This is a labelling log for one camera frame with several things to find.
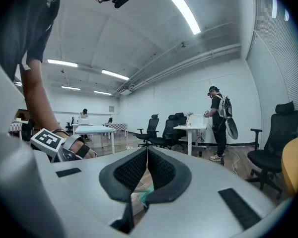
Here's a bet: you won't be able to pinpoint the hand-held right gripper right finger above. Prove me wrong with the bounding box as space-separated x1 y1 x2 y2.
136 146 277 238

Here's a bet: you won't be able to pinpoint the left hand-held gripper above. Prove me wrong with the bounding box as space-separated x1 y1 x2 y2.
30 128 83 164

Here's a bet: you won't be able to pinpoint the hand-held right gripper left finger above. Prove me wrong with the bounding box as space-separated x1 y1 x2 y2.
32 146 149 238

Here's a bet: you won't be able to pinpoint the teal dustpan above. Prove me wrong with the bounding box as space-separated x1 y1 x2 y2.
135 184 155 207

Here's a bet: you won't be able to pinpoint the person's left forearm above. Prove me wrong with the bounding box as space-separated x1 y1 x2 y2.
19 58 71 139

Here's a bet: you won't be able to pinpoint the person's left hand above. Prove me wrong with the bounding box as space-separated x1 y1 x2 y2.
63 134 98 160

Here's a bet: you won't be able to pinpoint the dark wrist band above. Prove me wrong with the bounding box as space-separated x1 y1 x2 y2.
50 128 71 137

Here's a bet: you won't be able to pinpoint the checkered cloth table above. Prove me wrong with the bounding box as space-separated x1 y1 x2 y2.
102 122 128 138
8 121 23 140

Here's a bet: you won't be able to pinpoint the small white desk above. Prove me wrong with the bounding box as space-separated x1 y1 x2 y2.
71 123 94 134

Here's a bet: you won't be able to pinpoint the pale blue desk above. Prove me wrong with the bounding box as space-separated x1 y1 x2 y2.
74 125 117 155

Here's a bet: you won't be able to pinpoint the white desk with clutter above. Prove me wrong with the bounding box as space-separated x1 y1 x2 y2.
173 123 208 156

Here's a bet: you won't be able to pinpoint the white box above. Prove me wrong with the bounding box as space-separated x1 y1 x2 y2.
189 114 206 127

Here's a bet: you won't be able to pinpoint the yellow round table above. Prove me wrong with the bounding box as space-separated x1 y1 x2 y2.
281 135 298 197

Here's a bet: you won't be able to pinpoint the person's black shirt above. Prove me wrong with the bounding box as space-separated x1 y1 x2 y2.
0 0 71 82

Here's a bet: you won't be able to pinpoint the white ceiling pipes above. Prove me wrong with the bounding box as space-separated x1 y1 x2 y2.
111 43 242 98

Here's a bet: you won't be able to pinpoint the white window blinds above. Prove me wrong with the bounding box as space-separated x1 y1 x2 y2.
245 0 298 158

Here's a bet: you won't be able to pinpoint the thick white cable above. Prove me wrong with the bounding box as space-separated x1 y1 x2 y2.
223 149 241 174

